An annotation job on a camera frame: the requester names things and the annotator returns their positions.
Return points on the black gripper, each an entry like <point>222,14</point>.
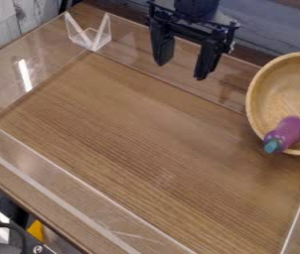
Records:
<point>197,21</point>

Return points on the purple toy eggplant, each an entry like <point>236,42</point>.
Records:
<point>284,136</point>

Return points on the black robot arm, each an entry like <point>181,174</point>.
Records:
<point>197,21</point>

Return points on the brown wooden bowl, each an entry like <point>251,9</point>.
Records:
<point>274,97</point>

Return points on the clear acrylic tray walls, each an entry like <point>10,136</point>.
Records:
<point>133,158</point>

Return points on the yellow object under table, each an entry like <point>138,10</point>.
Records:
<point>37,230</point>

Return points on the clear acrylic corner bracket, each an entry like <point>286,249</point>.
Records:
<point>90,38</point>

